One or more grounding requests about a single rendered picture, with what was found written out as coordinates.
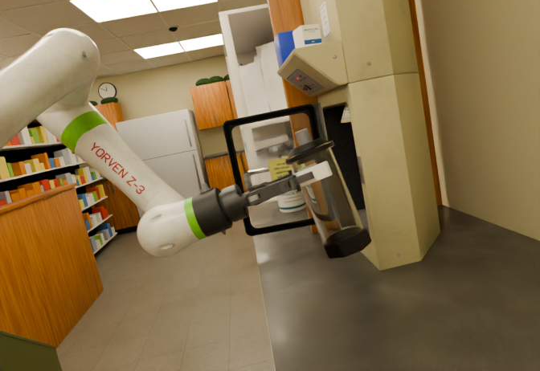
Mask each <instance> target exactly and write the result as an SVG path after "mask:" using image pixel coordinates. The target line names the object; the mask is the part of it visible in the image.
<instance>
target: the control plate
mask: <svg viewBox="0 0 540 371"><path fill-rule="evenodd" d="M300 75H301V76H302V77H300ZM298 78H299V79H298ZM287 80H289V81H290V82H291V83H293V84H295V85H296V86H297V87H299V88H300V89H301V90H303V89H304V87H305V88H306V86H304V85H307V86H309V85H310V84H312V83H314V84H315V85H313V86H311V87H310V88H311V89H312V90H309V89H308V88H307V89H308V91H306V90H305V91H304V90H303V91H304V92H306V93H307V94H309V95H310V94H312V93H314V92H317V91H319V90H321V89H323V88H324V87H322V86H321V85H320V84H319V83H317V82H316V81H314V80H313V79H311V78H310V77H308V76H307V75H306V74H305V73H303V72H302V71H300V70H299V69H296V70H295V71H294V72H293V73H292V74H291V75H290V76H289V77H288V78H287ZM302 88H303V89H302Z"/></svg>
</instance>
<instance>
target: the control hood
mask: <svg viewBox="0 0 540 371"><path fill-rule="evenodd" d="M296 69H299V70H300V71H302V72H303V73H305V74H306V75H307V76H308V77H310V78H311V79H313V80H314V81H316V82H317V83H319V84H320V85H321V86H322V87H324V88H323V89H321V90H319V91H317V92H314V93H312V94H310V95H309V94H307V93H306V92H304V91H303V90H301V89H300V88H299V87H297V86H296V85H295V84H293V83H291V82H290V81H289V80H287V78H288V77H289V76H290V75H291V74H292V73H293V72H294V71H295V70H296ZM277 74H278V75H279V76H280V77H281V78H283V79H284V80H286V81H288V82H289V83H290V84H291V85H293V86H294V87H296V88H297V89H299V90H300V91H302V92H303V93H304V94H306V95H307V96H310V97H312V96H318V95H320V94H322V93H325V92H328V91H330V90H333V89H335V88H339V87H341V86H343V85H345V84H347V83H348V79H347V74H346V65H345V60H344V55H343V50H342V42H341V41H340V40H338V41H334V42H330V43H322V44H317V45H312V46H308V47H300V48H296V49H293V51H292V52H291V54H290V55H289V56H288V58H287V59H286V60H285V61H284V63H283V64H282V66H281V67H280V69H279V70H278V71H277Z"/></svg>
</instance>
